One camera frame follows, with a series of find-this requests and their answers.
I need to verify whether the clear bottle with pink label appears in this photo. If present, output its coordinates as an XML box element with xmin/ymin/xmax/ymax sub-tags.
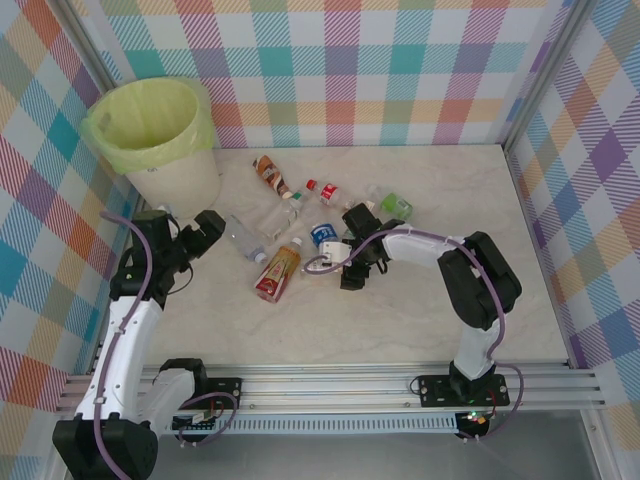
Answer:
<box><xmin>299</xmin><ymin>254</ymin><xmax>346</xmax><ymax>277</ymax></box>

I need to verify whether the green label plastic bottle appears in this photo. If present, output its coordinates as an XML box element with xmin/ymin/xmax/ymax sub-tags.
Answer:
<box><xmin>368</xmin><ymin>185</ymin><xmax>415</xmax><ymax>220</ymax></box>

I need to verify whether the blue label plastic bottle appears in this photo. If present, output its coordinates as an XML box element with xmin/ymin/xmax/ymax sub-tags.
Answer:
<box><xmin>309</xmin><ymin>222</ymin><xmax>340</xmax><ymax>250</ymax></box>

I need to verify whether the red cap cola bottle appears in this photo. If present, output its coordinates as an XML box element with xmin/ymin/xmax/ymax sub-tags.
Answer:
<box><xmin>305</xmin><ymin>178</ymin><xmax>347</xmax><ymax>209</ymax></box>

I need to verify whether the clear plastic bottle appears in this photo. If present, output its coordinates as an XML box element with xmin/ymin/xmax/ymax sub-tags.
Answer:
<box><xmin>298</xmin><ymin>197</ymin><xmax>324</xmax><ymax>226</ymax></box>

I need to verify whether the red and gold label bottle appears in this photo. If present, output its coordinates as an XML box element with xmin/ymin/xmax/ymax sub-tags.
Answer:
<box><xmin>255</xmin><ymin>237</ymin><xmax>304</xmax><ymax>304</ymax></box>

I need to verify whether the clear bottle with green cap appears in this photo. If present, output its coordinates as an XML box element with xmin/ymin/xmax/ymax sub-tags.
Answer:
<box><xmin>257</xmin><ymin>192</ymin><xmax>306</xmax><ymax>246</ymax></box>

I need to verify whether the clear bottle with lilac cap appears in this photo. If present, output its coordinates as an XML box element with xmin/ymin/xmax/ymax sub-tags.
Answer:
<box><xmin>228</xmin><ymin>214</ymin><xmax>269</xmax><ymax>264</ymax></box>

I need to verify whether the brown label plastic bottle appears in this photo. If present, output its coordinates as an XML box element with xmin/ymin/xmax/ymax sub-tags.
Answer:
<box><xmin>251</xmin><ymin>154</ymin><xmax>296</xmax><ymax>200</ymax></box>

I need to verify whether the white plastic waste bin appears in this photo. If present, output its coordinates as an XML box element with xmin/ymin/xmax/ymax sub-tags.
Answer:
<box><xmin>122</xmin><ymin>149</ymin><xmax>223</xmax><ymax>220</ymax></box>

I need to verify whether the light green bin liner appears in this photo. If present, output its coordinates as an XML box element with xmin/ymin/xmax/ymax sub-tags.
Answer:
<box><xmin>79</xmin><ymin>77</ymin><xmax>215</xmax><ymax>176</ymax></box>

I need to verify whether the grey metal panel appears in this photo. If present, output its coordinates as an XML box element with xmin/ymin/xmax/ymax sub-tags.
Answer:
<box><xmin>64</xmin><ymin>433</ymin><xmax>601</xmax><ymax>480</ymax></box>

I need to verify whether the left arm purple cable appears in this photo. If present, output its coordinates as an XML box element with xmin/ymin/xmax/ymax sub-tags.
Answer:
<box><xmin>99</xmin><ymin>212</ymin><xmax>239</xmax><ymax>480</ymax></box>

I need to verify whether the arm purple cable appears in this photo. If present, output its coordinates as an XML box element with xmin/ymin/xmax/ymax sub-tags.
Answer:
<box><xmin>302</xmin><ymin>224</ymin><xmax>525</xmax><ymax>444</ymax></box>
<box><xmin>99</xmin><ymin>212</ymin><xmax>239</xmax><ymax>480</ymax></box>

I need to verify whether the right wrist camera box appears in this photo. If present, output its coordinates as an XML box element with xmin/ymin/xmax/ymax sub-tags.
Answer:
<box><xmin>318</xmin><ymin>238</ymin><xmax>352</xmax><ymax>265</ymax></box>

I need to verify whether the aluminium side rail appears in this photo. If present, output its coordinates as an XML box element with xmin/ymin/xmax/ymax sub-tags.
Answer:
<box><xmin>89</xmin><ymin>197</ymin><xmax>151</xmax><ymax>374</ymax></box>

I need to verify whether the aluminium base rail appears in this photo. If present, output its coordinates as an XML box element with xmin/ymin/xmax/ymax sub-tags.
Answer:
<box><xmin>54</xmin><ymin>357</ymin><xmax>609</xmax><ymax>415</ymax></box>

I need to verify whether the right black mount plate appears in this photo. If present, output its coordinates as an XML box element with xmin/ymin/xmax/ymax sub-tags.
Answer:
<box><xmin>417</xmin><ymin>373</ymin><xmax>511</xmax><ymax>409</ymax></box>

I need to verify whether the black mount plate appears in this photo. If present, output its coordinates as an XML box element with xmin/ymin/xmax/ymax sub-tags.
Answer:
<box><xmin>417</xmin><ymin>373</ymin><xmax>511</xmax><ymax>409</ymax></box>
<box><xmin>199</xmin><ymin>375</ymin><xmax>245</xmax><ymax>412</ymax></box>

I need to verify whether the white slotted cable duct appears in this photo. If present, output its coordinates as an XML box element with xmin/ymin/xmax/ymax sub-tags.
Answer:
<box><xmin>78</xmin><ymin>417</ymin><xmax>461</xmax><ymax>437</ymax></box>

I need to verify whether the left black mount plate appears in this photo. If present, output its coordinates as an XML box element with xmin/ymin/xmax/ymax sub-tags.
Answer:
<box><xmin>199</xmin><ymin>375</ymin><xmax>245</xmax><ymax>412</ymax></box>

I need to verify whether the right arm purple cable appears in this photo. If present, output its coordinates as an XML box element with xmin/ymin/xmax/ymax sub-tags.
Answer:
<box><xmin>302</xmin><ymin>224</ymin><xmax>525</xmax><ymax>444</ymax></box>

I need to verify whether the aluminium corner post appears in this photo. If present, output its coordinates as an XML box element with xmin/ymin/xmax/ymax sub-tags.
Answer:
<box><xmin>58</xmin><ymin>0</ymin><xmax>126</xmax><ymax>89</ymax></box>
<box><xmin>499</xmin><ymin>0</ymin><xmax>599</xmax><ymax>154</ymax></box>

